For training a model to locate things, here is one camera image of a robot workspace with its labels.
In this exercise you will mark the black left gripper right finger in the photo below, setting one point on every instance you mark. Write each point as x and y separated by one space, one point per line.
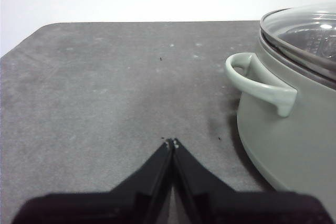
236 208

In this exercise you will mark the glass lid with green knob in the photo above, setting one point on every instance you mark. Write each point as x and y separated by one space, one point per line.
302 24

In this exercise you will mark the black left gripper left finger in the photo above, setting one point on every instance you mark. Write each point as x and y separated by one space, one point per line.
105 208

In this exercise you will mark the pale green electric steamer pot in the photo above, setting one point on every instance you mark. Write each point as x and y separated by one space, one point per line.
302 134

